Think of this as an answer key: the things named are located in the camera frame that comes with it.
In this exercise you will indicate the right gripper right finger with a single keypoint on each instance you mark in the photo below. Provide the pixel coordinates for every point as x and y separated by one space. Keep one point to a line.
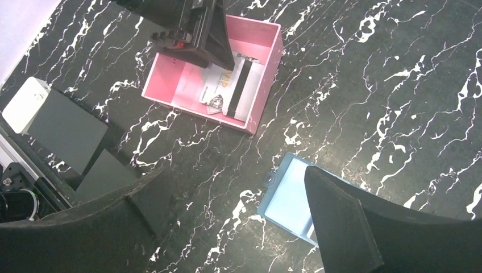
361 232

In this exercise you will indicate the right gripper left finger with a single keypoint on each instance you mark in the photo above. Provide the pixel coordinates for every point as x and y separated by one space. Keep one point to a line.
117 232

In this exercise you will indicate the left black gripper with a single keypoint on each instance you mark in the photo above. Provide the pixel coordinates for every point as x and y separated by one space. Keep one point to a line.
192 31

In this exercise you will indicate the pink plastic tray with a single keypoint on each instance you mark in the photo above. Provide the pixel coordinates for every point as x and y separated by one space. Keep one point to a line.
176 84

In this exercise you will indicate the white card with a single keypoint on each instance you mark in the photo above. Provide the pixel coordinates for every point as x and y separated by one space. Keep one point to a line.
246 78

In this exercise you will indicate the blue leather card holder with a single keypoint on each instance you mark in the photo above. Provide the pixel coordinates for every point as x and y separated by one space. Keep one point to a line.
285 202

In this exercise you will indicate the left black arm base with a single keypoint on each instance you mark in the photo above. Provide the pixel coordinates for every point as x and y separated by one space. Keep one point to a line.
26 198

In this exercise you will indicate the VIP printed card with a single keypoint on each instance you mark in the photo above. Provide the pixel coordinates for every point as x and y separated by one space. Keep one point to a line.
217 85

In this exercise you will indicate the large black flat plate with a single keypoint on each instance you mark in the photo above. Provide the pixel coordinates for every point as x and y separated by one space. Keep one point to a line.
106 175

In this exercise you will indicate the small black flat plate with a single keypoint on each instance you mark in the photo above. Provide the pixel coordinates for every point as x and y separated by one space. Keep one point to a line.
67 130

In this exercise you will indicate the white rectangular device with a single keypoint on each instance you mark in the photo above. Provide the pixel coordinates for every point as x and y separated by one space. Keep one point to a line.
25 104

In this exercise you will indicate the aluminium front rail frame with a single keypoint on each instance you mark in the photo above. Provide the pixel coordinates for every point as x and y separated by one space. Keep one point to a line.
12 153

